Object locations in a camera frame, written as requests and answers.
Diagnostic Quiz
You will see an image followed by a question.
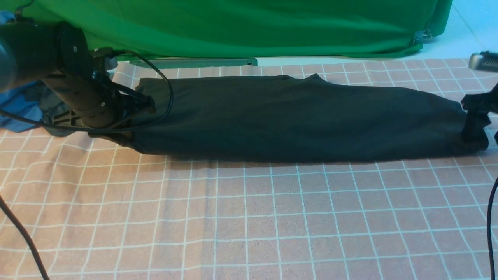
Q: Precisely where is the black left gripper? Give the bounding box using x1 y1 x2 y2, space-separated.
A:
41 72 156 131

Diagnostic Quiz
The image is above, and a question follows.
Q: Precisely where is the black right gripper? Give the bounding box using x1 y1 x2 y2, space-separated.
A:
461 84 498 144

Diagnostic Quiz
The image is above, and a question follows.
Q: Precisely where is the dark gray long-sleeve shirt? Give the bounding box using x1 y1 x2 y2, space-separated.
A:
89 74 489 163

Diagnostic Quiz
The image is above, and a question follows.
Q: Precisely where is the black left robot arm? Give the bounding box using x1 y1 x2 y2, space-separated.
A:
0 22 156 133

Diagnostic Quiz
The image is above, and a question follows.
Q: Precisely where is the gray metal bar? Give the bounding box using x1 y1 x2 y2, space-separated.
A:
150 58 258 69

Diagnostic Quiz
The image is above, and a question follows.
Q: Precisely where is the crumpled dark gray garment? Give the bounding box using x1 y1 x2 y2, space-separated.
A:
37 82 69 124

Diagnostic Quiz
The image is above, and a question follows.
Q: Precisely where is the metal binder clip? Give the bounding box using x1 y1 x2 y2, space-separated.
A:
413 29 433 44

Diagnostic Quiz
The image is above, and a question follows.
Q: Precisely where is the pink checkered tablecloth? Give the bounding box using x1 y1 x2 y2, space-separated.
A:
0 58 498 280

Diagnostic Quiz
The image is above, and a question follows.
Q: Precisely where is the blue crumpled garment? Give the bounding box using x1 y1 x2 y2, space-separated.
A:
0 11 47 133

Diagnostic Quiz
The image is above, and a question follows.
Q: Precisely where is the green backdrop cloth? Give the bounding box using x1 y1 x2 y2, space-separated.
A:
23 0 453 58

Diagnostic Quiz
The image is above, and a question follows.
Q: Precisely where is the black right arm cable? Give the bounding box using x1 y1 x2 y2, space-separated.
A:
486 175 498 280

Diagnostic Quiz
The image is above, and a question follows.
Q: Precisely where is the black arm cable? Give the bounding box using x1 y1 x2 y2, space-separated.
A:
486 175 498 280
0 49 174 280

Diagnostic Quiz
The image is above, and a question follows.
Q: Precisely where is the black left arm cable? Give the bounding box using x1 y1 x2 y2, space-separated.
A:
0 49 174 280

